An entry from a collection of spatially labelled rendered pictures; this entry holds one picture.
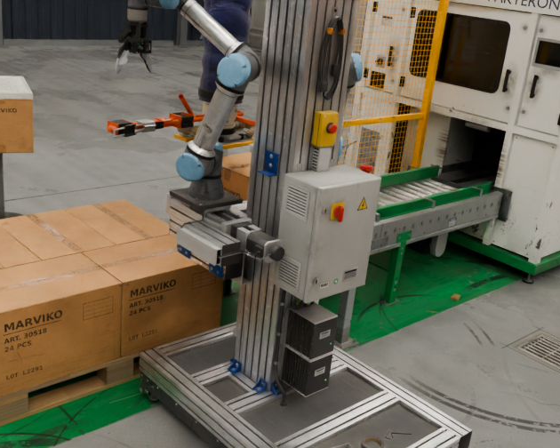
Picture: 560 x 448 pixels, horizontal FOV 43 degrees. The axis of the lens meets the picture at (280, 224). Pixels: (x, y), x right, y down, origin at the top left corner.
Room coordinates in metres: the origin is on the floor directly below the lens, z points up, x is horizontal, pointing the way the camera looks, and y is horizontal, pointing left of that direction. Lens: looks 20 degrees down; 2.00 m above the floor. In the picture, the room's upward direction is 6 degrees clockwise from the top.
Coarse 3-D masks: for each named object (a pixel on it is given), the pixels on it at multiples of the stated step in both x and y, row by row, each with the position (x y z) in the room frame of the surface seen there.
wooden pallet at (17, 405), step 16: (96, 368) 2.84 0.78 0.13; (112, 368) 2.90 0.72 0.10; (128, 368) 2.96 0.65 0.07; (48, 384) 2.68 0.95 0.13; (80, 384) 2.86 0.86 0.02; (96, 384) 2.88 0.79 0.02; (112, 384) 2.90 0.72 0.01; (0, 400) 2.53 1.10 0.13; (16, 400) 2.58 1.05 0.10; (32, 400) 2.70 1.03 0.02; (48, 400) 2.71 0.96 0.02; (64, 400) 2.73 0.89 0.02; (0, 416) 2.53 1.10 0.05; (16, 416) 2.58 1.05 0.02
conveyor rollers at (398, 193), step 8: (400, 184) 5.05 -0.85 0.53; (408, 184) 5.02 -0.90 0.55; (416, 184) 5.07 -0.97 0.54; (424, 184) 5.12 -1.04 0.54; (432, 184) 5.09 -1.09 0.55; (440, 184) 5.13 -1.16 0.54; (384, 192) 4.81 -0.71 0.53; (392, 192) 4.78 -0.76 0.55; (400, 192) 4.83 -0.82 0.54; (408, 192) 4.88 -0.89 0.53; (416, 192) 4.85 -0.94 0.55; (424, 192) 4.90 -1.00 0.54; (432, 192) 4.95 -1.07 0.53; (440, 192) 4.92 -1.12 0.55; (384, 200) 4.59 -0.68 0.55; (392, 200) 4.64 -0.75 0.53; (400, 200) 4.61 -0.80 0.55
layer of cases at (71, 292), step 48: (0, 240) 3.26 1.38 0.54; (48, 240) 3.32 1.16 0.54; (96, 240) 3.38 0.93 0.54; (144, 240) 3.45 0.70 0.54; (0, 288) 2.75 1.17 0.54; (48, 288) 2.80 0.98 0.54; (96, 288) 2.85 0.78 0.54; (144, 288) 3.01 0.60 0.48; (192, 288) 3.21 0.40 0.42; (0, 336) 2.54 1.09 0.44; (48, 336) 2.68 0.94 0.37; (96, 336) 2.84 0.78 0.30; (144, 336) 3.02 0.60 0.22; (0, 384) 2.53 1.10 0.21
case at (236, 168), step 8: (248, 152) 3.94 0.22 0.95; (224, 160) 3.72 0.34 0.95; (232, 160) 3.73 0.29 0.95; (240, 160) 3.75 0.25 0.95; (248, 160) 3.77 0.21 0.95; (224, 168) 3.59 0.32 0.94; (232, 168) 3.58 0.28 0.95; (240, 168) 3.60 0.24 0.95; (248, 168) 3.61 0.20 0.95; (224, 176) 3.58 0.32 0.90; (232, 176) 3.54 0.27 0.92; (240, 176) 3.50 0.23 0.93; (248, 176) 3.47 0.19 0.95; (224, 184) 3.58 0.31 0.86; (232, 184) 3.54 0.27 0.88; (240, 184) 3.50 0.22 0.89; (248, 184) 3.46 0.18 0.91; (232, 192) 3.54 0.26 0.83; (240, 192) 3.50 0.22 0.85
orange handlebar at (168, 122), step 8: (240, 112) 3.61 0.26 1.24; (152, 120) 3.23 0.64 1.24; (160, 120) 3.23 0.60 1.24; (168, 120) 3.24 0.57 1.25; (176, 120) 3.28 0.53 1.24; (200, 120) 3.39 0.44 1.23; (240, 120) 3.48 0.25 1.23; (248, 120) 3.45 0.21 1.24; (112, 128) 3.02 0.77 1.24; (136, 128) 3.10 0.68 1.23
